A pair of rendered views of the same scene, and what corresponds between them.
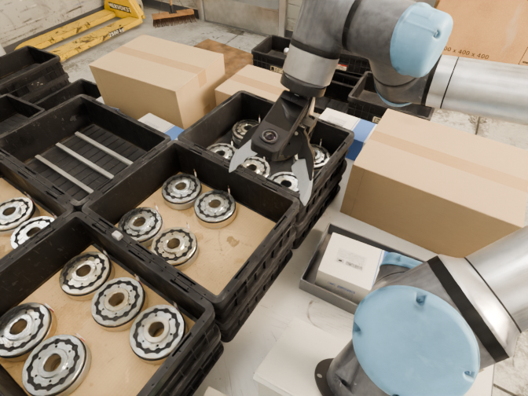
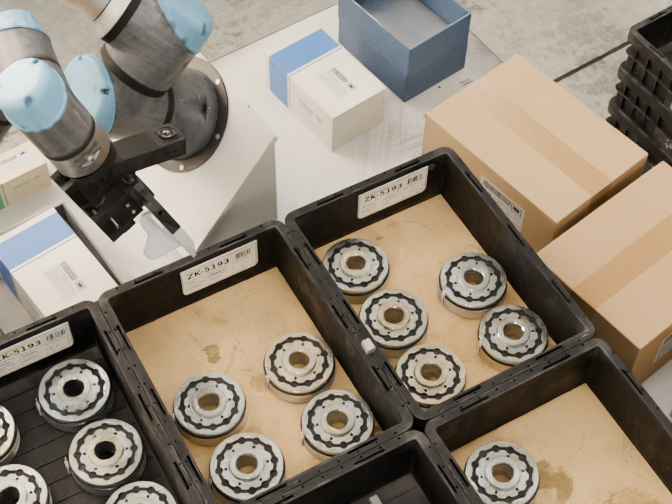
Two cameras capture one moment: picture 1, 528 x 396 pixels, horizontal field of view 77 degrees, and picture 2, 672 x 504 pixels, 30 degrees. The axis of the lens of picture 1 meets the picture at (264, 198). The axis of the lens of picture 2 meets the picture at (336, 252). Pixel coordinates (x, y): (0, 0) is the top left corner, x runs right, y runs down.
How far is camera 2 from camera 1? 167 cm
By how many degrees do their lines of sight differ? 75
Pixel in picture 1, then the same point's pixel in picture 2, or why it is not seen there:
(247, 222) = (173, 374)
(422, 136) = not seen: outside the picture
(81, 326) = (446, 326)
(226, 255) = (232, 336)
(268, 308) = not seen: hidden behind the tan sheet
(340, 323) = (127, 266)
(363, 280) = (73, 250)
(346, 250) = (58, 293)
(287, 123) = (138, 137)
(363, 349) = (208, 22)
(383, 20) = (45, 41)
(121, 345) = (402, 285)
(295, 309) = not seen: hidden behind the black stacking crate
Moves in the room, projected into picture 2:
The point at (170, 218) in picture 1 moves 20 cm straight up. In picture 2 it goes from (286, 435) to (284, 362)
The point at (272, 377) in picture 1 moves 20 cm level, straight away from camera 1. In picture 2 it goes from (262, 129) to (185, 216)
